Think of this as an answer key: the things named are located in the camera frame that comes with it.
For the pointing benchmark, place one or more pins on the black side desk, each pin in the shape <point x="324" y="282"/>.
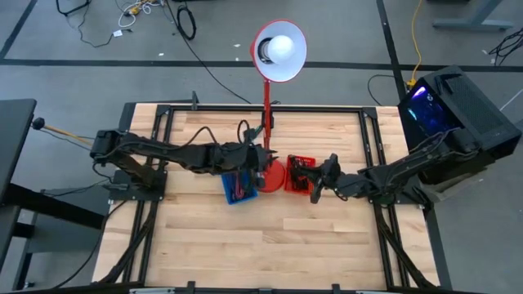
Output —
<point x="16" y="134"/>

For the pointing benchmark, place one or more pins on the black computer tower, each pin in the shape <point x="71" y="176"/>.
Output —
<point x="461" y="114"/>

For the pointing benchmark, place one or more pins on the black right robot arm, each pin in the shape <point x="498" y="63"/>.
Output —
<point x="392" y="171"/>

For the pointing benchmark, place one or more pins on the black aluminium table frame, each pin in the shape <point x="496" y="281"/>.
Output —
<point x="369" y="134"/>

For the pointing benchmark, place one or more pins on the grey desk leg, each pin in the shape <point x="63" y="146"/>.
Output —
<point x="474" y="22"/>

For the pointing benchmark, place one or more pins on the red plastic basket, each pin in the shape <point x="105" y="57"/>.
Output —
<point x="287" y="188"/>

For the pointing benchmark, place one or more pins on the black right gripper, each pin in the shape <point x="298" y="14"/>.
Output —
<point x="329" y="171"/>

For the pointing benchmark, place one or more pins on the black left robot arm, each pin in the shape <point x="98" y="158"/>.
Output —
<point x="163" y="153"/>

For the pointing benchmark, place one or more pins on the red desk lamp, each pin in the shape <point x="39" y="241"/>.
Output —
<point x="282" y="49"/>

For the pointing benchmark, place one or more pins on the wooden stick with black knob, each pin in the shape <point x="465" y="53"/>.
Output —
<point x="61" y="131"/>

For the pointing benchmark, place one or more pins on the blue plastic basket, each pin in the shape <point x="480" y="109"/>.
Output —
<point x="245" y="200"/>

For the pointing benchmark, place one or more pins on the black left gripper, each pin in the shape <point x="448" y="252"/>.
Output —
<point x="245" y="157"/>

